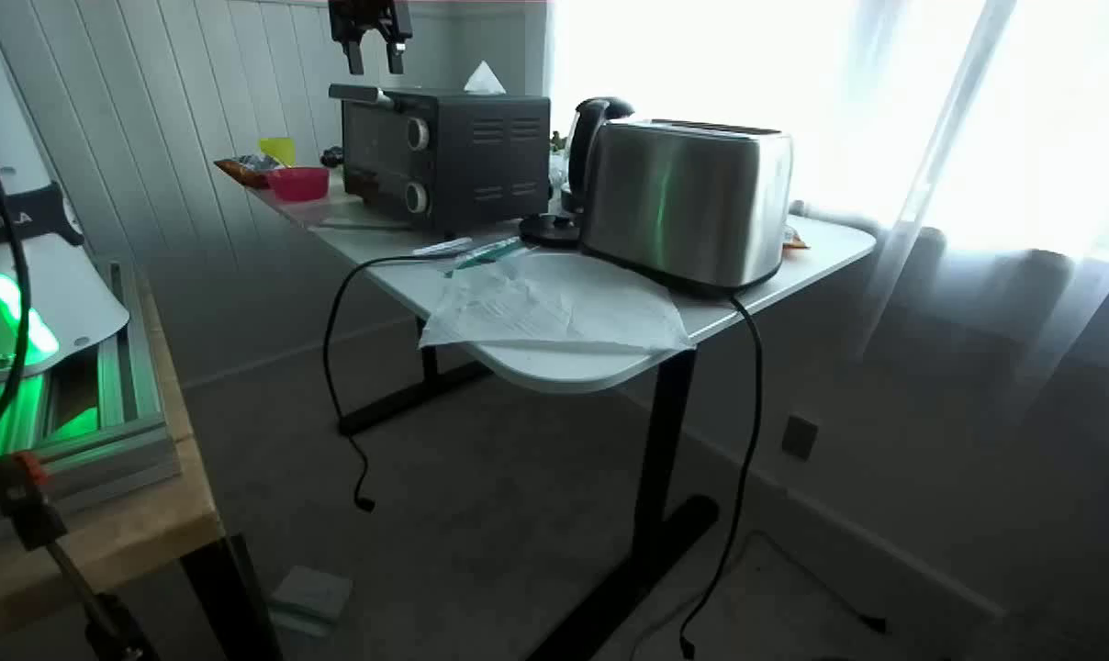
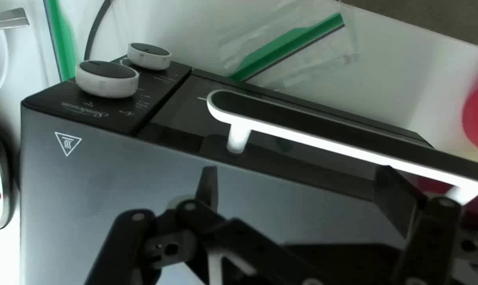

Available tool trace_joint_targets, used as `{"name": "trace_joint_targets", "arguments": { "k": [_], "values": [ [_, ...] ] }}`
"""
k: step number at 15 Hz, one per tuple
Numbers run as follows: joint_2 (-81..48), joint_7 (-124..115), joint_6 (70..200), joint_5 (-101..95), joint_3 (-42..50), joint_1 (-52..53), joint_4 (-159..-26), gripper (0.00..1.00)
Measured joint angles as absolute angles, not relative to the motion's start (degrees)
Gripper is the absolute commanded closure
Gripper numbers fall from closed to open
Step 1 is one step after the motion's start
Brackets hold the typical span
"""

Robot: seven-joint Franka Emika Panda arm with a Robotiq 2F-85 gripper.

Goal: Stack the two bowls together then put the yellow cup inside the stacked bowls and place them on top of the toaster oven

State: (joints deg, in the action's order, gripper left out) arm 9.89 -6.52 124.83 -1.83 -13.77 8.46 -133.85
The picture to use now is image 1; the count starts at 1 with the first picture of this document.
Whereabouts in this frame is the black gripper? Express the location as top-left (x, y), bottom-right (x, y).
top-left (325, 0), bottom-right (413, 76)

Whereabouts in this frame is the yellow plastic cup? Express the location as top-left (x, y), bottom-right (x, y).
top-left (255, 134), bottom-right (299, 173)

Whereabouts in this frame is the red bowl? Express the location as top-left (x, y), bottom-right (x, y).
top-left (265, 161), bottom-right (332, 206)

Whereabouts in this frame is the silver toaster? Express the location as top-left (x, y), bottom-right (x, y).
top-left (581, 115), bottom-right (798, 297)

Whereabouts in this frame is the white pen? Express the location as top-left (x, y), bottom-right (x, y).
top-left (408, 237), bottom-right (476, 266)

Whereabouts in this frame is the black electric kettle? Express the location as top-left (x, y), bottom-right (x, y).
top-left (563, 92), bottom-right (640, 212)

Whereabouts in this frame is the teal pen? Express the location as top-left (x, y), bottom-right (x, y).
top-left (440, 237), bottom-right (529, 281)

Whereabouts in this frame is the black kettle base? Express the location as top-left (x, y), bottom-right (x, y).
top-left (516, 206), bottom-right (589, 252)

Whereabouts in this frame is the white cloth towel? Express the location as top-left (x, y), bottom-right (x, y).
top-left (413, 248), bottom-right (695, 361)

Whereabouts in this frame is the grey robot mounting base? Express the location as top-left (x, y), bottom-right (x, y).
top-left (0, 232), bottom-right (133, 388)

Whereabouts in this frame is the wooden workbench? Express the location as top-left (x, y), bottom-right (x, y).
top-left (0, 290), bottom-right (283, 661)

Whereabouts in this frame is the pale flat floor object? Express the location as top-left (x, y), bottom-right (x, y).
top-left (265, 562), bottom-right (361, 644)

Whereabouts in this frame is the white sheer curtain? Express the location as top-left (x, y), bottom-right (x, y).
top-left (545, 0), bottom-right (1109, 409)

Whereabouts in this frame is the black toaster oven cable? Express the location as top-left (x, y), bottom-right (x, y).
top-left (319, 248), bottom-right (460, 517)

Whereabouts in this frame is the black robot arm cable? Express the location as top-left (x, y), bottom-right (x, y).
top-left (0, 106), bottom-right (35, 458)

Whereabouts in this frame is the red handled clamp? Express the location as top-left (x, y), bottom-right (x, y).
top-left (0, 450), bottom-right (152, 661)

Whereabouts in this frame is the wall power outlet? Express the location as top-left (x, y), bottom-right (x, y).
top-left (777, 413), bottom-right (826, 465)

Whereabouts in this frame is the black floor cable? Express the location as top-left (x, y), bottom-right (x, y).
top-left (733, 525), bottom-right (893, 638)

